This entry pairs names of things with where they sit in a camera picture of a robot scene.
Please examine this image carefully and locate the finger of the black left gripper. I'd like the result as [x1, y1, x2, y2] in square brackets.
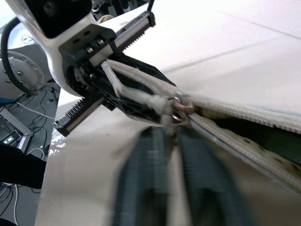
[93, 75, 164, 123]
[114, 54, 177, 87]

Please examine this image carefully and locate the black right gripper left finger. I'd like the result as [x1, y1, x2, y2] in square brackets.
[112, 126, 181, 226]

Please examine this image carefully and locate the tan round object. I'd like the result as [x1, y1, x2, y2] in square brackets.
[98, 14, 114, 24]

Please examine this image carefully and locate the thin white floor cable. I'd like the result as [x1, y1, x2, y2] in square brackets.
[16, 102, 56, 120]

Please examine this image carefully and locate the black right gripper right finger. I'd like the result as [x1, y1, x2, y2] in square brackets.
[178, 131, 256, 226]

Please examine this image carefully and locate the dark bulky shape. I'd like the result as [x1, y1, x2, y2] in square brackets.
[0, 143, 47, 190]

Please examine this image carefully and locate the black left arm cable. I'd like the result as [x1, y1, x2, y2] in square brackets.
[0, 16, 40, 96]

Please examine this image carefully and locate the aluminium frame profile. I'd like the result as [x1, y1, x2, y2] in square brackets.
[0, 107, 34, 151]

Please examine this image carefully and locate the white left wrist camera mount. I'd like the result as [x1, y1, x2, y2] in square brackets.
[4, 0, 99, 97]

